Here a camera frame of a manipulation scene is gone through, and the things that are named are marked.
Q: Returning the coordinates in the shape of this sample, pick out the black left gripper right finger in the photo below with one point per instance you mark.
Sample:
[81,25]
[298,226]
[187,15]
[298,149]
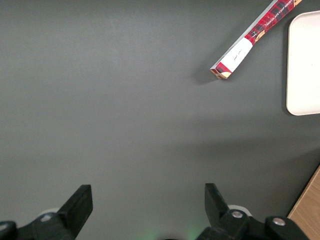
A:
[220,215]

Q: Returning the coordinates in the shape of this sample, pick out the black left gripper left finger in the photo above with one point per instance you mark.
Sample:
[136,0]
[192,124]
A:
[75,212]

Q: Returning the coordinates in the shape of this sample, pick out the beige plastic tray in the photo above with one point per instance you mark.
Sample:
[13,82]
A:
[305,62]

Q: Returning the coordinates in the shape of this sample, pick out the wooden drawer cabinet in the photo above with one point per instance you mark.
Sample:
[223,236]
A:
[310,212]

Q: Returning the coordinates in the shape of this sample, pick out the red tartan cookie box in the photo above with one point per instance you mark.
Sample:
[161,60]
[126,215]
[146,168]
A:
[238,53]

